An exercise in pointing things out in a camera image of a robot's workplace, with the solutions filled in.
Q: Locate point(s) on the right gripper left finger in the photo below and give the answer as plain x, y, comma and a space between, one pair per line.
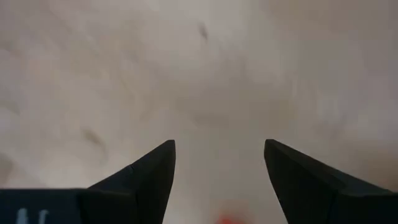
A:
149, 186

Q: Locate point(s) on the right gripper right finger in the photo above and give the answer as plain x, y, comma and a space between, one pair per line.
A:
311, 193

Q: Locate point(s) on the small red block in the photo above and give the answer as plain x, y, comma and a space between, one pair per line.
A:
228, 220

